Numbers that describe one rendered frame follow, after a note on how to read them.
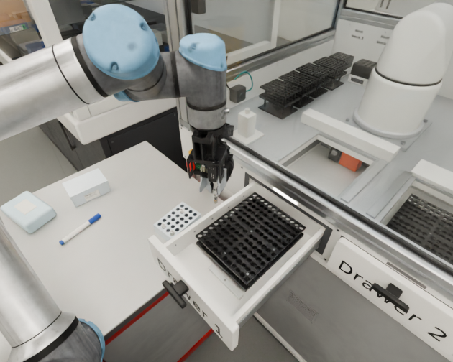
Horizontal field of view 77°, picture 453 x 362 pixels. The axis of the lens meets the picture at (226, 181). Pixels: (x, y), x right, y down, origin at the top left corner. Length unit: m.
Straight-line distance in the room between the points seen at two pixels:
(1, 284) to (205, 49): 0.50
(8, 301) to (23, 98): 0.35
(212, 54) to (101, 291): 0.65
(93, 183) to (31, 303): 0.54
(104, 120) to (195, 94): 0.81
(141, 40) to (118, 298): 0.65
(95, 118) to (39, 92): 0.87
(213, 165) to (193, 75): 0.18
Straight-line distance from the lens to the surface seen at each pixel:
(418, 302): 0.74
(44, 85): 0.40
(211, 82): 0.50
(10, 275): 0.62
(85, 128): 1.26
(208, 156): 0.58
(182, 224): 0.88
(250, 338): 1.56
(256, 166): 0.79
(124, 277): 0.87
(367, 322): 0.95
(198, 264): 0.75
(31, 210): 1.09
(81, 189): 1.07
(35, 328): 0.64
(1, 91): 0.41
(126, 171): 1.16
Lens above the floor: 1.48
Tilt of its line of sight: 43 degrees down
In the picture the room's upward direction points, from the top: straight up
